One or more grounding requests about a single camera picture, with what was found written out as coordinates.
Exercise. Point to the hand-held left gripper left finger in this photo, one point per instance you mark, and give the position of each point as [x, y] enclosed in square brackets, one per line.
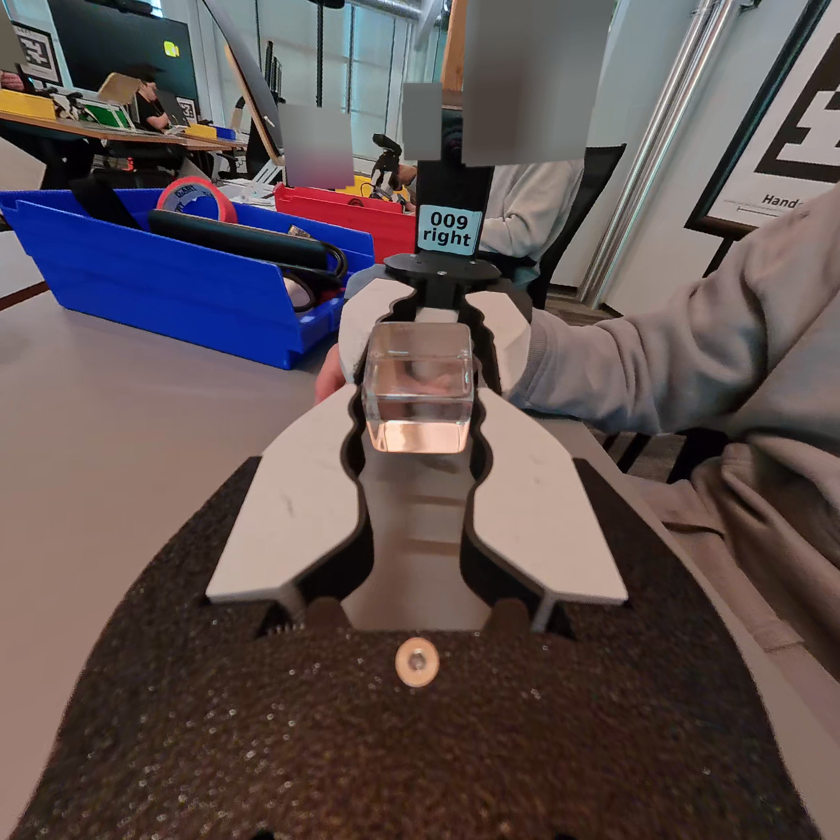
[289, 519]

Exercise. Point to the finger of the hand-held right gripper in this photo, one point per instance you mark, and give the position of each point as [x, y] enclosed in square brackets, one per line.
[505, 335]
[368, 322]

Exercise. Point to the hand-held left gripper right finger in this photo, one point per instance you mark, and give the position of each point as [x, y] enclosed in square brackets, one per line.
[545, 525]

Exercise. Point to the clear colourless cube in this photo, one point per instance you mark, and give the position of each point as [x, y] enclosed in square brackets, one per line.
[420, 387]

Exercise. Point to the blue plastic bin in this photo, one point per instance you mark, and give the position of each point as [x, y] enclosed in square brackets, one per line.
[171, 282]

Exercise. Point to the person's right forearm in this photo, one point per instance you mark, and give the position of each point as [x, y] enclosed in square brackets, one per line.
[656, 328]

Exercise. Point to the grey desk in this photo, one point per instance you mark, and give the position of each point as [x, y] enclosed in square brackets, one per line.
[118, 433]

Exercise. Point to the person's right hand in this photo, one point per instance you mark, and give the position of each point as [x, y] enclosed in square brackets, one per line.
[331, 374]

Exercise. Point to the white rounded object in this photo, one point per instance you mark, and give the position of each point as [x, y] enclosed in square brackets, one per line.
[299, 289]

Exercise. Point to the red plastic bin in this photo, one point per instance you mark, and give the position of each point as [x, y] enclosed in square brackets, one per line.
[348, 217]

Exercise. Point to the black office chair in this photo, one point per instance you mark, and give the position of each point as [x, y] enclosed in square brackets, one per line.
[578, 217]

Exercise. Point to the red tape roll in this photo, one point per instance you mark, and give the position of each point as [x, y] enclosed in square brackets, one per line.
[197, 200]

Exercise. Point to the person's grey hoodie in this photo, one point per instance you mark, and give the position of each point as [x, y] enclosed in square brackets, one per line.
[775, 551]

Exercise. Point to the small black flat item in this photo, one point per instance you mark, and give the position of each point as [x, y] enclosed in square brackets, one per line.
[103, 200]

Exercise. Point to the dark computer monitor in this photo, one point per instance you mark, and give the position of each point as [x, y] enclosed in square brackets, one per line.
[125, 46]

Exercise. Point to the yellow storage bin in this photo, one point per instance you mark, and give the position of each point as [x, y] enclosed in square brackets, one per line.
[26, 105]

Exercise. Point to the small marker poster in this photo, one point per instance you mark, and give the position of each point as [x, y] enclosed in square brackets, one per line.
[37, 50]

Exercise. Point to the square marker wall poster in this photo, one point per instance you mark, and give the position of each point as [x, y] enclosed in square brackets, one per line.
[781, 131]

